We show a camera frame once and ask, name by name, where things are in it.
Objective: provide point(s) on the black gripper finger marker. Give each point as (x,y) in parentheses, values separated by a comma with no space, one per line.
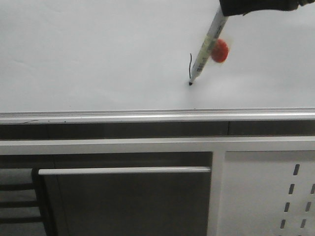
(243,7)

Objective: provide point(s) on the white whiteboard marker pen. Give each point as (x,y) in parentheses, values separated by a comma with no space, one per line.
(208,45)

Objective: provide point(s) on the red round magnet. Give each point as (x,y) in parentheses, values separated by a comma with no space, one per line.
(220,51)

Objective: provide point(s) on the white metal whiteboard stand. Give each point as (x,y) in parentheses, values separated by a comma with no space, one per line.
(260,186)

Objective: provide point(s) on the white whiteboard with aluminium frame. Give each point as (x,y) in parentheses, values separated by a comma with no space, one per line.
(128,60)

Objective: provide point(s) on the grey panel with white rail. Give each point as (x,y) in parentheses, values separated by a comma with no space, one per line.
(147,201)

